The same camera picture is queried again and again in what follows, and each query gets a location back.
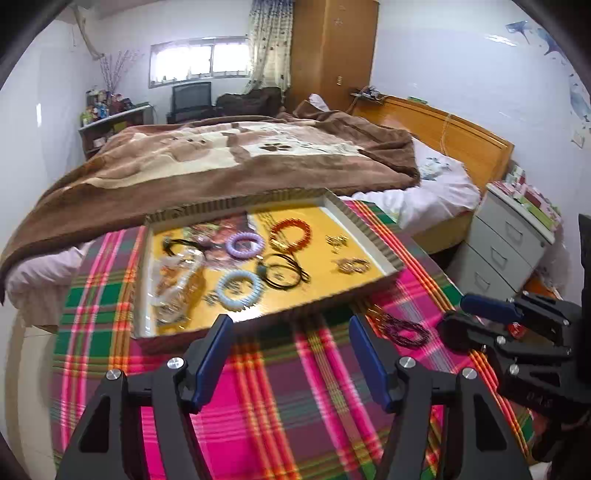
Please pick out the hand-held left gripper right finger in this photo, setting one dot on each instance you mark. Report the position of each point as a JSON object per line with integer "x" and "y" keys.
{"x": 369, "y": 360}

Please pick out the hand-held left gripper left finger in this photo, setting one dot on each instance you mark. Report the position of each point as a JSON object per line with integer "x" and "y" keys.
{"x": 214, "y": 350}

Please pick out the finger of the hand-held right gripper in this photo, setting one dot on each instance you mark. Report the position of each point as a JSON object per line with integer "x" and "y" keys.
{"x": 461, "y": 330}
{"x": 485, "y": 307}

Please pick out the clear plastic bag with jewellery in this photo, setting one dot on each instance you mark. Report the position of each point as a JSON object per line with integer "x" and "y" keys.
{"x": 178, "y": 286}

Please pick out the striped cardboard tray box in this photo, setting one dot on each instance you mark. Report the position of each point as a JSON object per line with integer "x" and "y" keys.
{"x": 323, "y": 286}

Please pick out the small gold trinket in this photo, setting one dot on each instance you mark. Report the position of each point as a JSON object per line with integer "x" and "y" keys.
{"x": 337, "y": 240}

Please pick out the white drawer nightstand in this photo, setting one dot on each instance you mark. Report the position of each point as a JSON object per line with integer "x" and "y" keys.
{"x": 498, "y": 230}

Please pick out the plaid tablecloth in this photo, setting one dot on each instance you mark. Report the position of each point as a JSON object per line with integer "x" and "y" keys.
{"x": 286, "y": 406}

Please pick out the pile of small boxes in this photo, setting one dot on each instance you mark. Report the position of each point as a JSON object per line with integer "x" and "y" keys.
{"x": 531, "y": 196}

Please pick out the brown paw print blanket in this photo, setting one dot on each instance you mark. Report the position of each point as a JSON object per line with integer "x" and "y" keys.
{"x": 184, "y": 161}

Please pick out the wooden desk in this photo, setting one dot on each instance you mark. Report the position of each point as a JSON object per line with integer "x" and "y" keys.
{"x": 124, "y": 122}

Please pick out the dark brown cloth bag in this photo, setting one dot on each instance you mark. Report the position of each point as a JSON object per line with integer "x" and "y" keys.
{"x": 249, "y": 101}

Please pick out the black office chair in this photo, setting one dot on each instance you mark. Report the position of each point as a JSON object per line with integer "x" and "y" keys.
{"x": 191, "y": 99}

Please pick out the cluster of bottles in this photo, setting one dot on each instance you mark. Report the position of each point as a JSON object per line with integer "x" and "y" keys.
{"x": 101, "y": 108}

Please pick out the window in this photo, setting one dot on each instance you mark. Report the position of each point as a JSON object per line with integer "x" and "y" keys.
{"x": 198, "y": 62}

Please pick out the wooden wardrobe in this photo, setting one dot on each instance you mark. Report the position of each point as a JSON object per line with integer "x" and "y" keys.
{"x": 332, "y": 50}

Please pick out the vase of dry branches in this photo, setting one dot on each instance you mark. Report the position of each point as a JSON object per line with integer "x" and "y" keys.
{"x": 115, "y": 69}

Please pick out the dotted curtain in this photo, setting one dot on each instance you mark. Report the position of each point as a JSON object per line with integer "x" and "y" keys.
{"x": 270, "y": 46}

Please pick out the wooden bed frame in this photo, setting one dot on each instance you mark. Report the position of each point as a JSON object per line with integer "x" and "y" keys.
{"x": 461, "y": 134}

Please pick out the blue wall decal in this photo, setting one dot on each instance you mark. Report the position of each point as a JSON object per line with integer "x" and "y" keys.
{"x": 579, "y": 97}

